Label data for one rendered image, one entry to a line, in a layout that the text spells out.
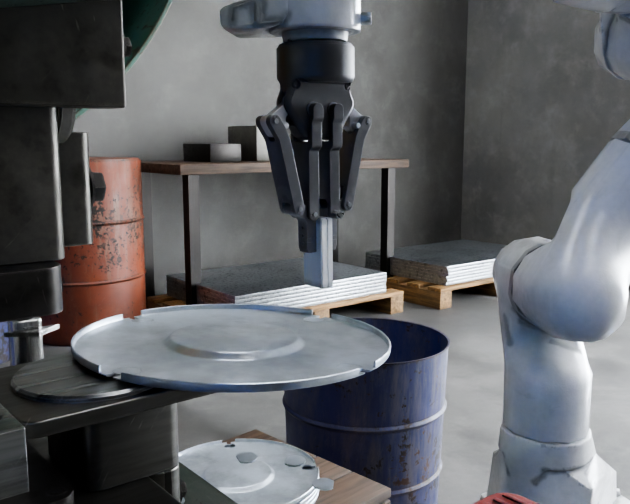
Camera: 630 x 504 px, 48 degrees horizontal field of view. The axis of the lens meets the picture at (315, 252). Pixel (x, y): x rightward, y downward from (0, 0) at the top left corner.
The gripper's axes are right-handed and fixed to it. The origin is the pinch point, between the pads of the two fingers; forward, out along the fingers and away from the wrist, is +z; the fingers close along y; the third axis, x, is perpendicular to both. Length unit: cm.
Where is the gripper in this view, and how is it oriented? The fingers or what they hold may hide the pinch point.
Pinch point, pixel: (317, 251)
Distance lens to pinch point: 71.5
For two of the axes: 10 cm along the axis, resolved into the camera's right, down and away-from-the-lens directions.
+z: 0.1, 9.9, 1.6
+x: -6.2, -1.2, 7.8
